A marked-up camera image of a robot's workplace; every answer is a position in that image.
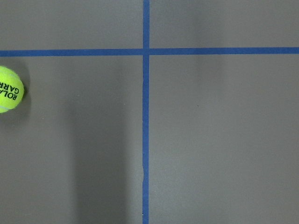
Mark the Roland Garros yellow tennis ball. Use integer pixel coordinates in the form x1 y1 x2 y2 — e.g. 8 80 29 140
0 66 25 113

